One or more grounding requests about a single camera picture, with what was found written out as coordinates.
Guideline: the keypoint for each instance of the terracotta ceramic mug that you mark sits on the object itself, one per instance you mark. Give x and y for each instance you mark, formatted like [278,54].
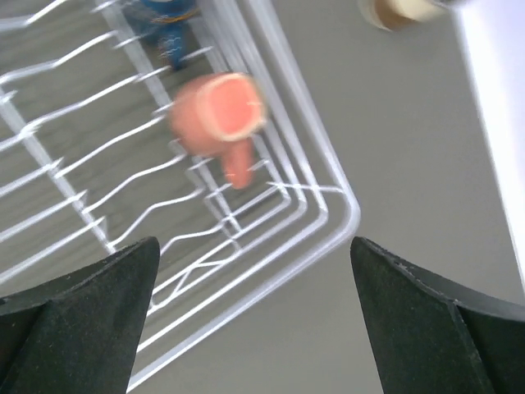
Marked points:
[215,116]

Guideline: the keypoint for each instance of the white wire dish rack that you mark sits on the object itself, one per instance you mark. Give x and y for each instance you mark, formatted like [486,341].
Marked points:
[89,164]

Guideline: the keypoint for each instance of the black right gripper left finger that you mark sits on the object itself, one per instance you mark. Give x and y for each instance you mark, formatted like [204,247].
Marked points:
[79,332]

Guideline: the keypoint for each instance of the dark blue ceramic mug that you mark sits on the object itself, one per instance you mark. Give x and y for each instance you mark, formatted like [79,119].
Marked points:
[162,24]

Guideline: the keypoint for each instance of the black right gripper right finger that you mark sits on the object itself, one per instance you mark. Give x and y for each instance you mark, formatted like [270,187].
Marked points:
[432,335]

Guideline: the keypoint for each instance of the glass cup with brown band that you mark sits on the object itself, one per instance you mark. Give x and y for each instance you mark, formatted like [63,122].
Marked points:
[391,15]

